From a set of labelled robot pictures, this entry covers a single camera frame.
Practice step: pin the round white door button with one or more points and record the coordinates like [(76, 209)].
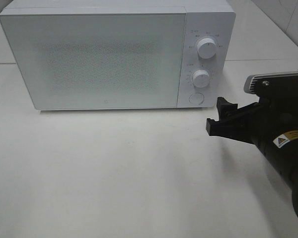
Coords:
[(196, 98)]

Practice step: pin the white microwave door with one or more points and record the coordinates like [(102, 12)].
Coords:
[(78, 62)]

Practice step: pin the upper white microwave knob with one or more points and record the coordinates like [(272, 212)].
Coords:
[(206, 47)]

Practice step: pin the white microwave oven body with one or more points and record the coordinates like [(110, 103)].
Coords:
[(203, 18)]

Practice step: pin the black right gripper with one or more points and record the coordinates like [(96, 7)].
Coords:
[(274, 129)]

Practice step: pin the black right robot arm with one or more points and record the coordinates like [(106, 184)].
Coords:
[(290, 179)]

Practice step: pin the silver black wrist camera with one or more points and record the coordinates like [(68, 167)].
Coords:
[(273, 85)]

